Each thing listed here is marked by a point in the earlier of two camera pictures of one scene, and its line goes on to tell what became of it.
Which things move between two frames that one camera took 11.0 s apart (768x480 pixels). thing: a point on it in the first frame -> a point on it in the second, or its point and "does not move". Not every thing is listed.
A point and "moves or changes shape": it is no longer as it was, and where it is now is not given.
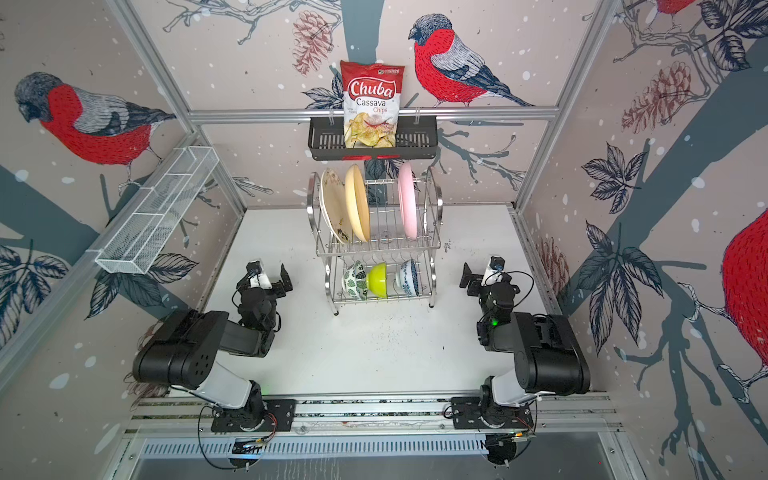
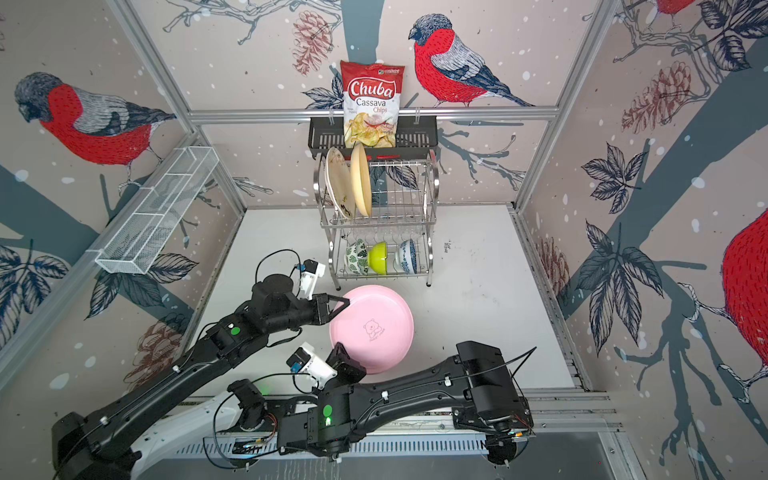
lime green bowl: [377, 280] -> [378, 258]
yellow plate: [358, 201] moves or changes shape
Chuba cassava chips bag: [371, 98] does not move
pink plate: [408, 200] -> [376, 328]
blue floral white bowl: [409, 277] -> [406, 258]
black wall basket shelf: [416, 138] does not move
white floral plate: [336, 204] -> [341, 181]
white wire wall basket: [135, 247] does not move
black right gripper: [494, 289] -> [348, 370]
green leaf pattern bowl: [354, 281] -> [357, 257]
